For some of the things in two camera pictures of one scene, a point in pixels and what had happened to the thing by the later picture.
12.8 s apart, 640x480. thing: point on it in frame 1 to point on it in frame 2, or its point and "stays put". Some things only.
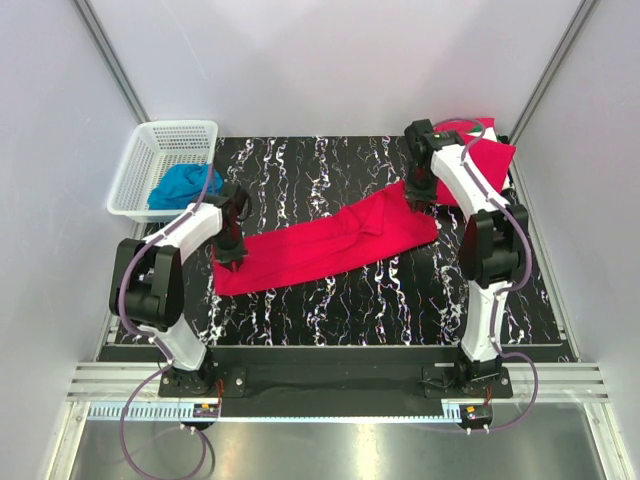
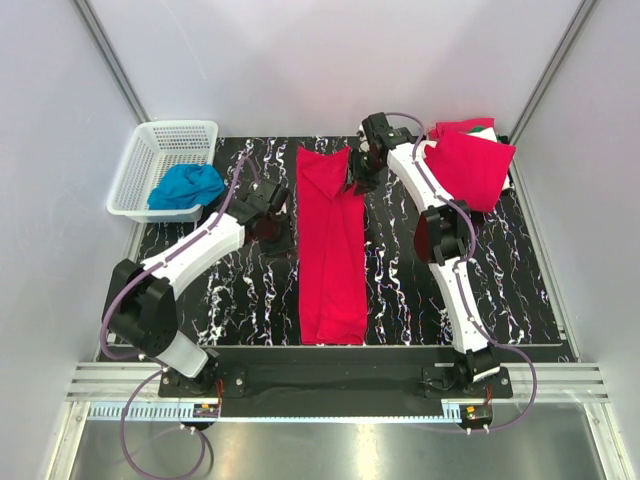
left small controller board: (202, 410) stays put
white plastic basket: (153, 148) stays put
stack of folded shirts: (491, 155) stays put
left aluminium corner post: (114, 60) stays put
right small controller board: (476, 413) stays put
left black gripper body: (229, 244) to (278, 239)
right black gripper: (421, 198) to (365, 184)
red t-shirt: (387, 218) to (332, 263)
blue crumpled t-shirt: (184, 184) stays put
